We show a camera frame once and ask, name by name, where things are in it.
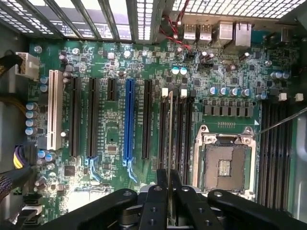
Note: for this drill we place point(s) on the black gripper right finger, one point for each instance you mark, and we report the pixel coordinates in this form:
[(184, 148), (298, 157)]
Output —
[(192, 210)]

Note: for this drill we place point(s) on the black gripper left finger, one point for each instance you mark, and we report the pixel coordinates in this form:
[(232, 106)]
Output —
[(153, 208)]

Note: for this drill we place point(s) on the RAM memory stick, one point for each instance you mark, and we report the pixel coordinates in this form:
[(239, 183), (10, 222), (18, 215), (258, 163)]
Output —
[(175, 134)]

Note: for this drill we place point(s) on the metal CPU socket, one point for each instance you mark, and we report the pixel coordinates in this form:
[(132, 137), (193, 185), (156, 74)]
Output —
[(225, 163)]

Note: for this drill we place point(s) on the green motherboard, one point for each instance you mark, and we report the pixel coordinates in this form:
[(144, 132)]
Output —
[(112, 134)]

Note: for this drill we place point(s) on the long black expansion slot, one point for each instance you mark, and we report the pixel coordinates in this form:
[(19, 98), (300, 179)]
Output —
[(93, 115), (74, 115), (147, 119)]

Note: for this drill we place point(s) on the blue expansion slot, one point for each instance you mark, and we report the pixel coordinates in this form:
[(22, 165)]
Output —
[(129, 115)]

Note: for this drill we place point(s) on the metal socket locking lever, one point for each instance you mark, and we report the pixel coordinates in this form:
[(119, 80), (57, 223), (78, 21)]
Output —
[(280, 123)]

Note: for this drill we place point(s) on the short black expansion slot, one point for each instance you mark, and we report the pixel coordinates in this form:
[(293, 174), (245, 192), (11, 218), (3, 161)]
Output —
[(112, 88)]

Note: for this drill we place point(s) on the white expansion slot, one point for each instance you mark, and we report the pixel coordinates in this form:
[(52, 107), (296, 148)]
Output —
[(55, 107)]

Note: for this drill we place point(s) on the silver USB port block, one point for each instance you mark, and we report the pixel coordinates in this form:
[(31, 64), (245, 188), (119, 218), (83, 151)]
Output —
[(205, 33), (190, 33)]

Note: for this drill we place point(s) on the silver rear port block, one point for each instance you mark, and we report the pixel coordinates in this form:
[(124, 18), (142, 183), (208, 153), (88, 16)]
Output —
[(225, 33)]

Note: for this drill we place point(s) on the silver ethernet port block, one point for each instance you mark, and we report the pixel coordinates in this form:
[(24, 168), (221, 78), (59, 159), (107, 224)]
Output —
[(242, 36)]

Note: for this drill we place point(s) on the black open PC case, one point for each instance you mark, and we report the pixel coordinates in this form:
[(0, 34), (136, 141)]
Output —
[(156, 24)]

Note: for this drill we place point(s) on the white power connector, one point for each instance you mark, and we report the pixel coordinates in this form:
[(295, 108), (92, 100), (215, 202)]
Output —
[(28, 65)]

